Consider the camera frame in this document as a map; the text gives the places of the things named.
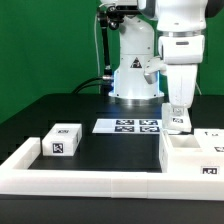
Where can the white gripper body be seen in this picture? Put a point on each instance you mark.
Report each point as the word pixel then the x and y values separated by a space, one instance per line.
pixel 181 56

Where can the white cabinet door panel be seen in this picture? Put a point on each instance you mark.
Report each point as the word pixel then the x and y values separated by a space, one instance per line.
pixel 170 121
pixel 210 140

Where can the white cabinet body box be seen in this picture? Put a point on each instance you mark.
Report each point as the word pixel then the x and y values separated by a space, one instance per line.
pixel 182 154

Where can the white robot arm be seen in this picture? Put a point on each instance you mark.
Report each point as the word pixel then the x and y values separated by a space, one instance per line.
pixel 157 37

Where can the white cabinet top block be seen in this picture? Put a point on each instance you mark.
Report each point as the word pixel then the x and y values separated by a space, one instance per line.
pixel 62 140

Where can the white base tag sheet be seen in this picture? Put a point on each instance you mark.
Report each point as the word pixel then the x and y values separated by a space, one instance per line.
pixel 127 126

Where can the white U-shaped obstacle fence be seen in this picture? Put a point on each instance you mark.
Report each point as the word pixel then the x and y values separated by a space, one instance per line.
pixel 18 178

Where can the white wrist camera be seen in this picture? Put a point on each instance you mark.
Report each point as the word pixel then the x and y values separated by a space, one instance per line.
pixel 153 66

